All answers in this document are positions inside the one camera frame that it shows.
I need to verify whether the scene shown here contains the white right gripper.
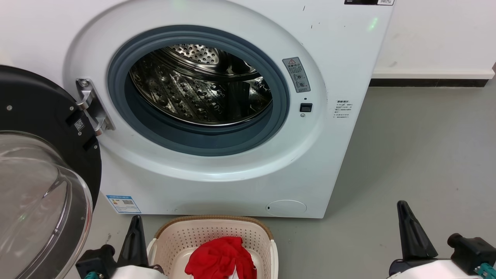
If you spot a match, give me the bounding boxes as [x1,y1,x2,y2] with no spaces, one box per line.
[387,200,482,279]

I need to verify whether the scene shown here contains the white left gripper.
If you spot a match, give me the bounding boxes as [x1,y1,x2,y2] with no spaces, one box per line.
[112,215,169,279]

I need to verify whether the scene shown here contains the red garment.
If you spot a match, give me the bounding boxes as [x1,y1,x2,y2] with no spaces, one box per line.
[185,236,257,279]

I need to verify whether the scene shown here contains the cream perforated laundry basket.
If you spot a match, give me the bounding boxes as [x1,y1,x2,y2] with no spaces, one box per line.
[147,215,279,279]

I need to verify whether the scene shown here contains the silver metal door hinge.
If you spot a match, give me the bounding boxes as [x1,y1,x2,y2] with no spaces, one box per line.
[76,78,115,136]

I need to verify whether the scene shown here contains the stainless steel washing machine drum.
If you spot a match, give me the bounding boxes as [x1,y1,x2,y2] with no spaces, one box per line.
[129,43,273,126]

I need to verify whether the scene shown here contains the black glass washer door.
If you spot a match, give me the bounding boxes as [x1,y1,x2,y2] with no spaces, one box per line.
[0,65,102,279]

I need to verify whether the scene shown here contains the blue energy label sticker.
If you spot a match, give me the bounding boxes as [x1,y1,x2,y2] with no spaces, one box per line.
[106,195,142,214]

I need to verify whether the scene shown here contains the white front-load washing machine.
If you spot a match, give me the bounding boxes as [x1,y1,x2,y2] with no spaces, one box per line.
[0,0,395,219]

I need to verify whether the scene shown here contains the round white filter cover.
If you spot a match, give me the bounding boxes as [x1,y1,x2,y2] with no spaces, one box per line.
[265,200,307,217]

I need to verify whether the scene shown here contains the clear text notice sticker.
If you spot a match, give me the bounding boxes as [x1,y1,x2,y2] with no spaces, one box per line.
[333,100,354,119]

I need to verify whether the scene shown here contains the grey warning symbol sticker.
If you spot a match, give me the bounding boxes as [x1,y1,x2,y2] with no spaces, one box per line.
[282,57,311,93]

